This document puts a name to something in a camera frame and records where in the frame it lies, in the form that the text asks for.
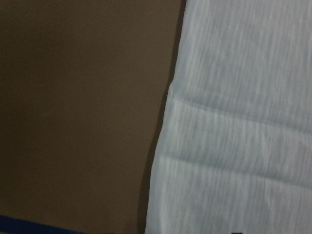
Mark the light blue button shirt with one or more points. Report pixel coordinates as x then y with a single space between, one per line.
234 153

